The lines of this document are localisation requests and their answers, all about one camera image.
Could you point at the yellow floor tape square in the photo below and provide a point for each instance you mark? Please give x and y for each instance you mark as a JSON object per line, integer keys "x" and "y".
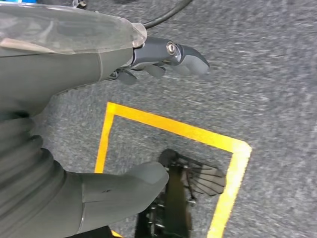
{"x": 173, "y": 126}

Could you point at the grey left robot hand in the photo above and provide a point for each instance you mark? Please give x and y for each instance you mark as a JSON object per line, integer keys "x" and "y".
{"x": 74, "y": 65}

